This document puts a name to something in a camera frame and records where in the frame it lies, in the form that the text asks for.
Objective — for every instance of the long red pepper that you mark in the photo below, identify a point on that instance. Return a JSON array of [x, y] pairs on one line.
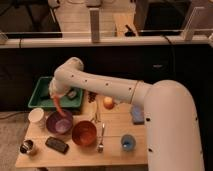
[[56, 101]]

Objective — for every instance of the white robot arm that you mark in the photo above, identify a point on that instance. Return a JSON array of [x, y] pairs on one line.
[[171, 120]]

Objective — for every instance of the small blue cup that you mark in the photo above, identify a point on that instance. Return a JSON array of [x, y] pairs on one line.
[[128, 142]]

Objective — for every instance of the white paper cup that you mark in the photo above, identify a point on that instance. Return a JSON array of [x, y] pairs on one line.
[[37, 117]]

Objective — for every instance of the small metal cup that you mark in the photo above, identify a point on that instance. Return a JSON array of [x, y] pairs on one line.
[[28, 147]]

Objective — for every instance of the orange round fruit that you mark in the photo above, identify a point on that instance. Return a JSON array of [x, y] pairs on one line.
[[108, 103]]

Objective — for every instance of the dark grape bunch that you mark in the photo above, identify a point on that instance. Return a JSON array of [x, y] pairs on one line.
[[91, 97]]

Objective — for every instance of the grey object in bin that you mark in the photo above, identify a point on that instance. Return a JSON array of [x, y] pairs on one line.
[[72, 94]]

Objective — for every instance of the orange bowl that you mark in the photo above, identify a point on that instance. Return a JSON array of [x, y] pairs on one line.
[[84, 133]]

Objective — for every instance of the metal fork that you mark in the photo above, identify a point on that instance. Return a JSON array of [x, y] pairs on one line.
[[100, 145]]

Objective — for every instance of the purple bowl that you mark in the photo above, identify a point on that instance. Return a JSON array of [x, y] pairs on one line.
[[58, 124]]

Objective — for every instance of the green plastic bin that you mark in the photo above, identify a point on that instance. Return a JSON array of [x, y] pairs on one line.
[[40, 97]]

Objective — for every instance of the black rectangular sponge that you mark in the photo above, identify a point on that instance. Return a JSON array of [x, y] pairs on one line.
[[57, 144]]

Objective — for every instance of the white partition rail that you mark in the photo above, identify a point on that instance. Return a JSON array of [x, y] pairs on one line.
[[42, 29]]

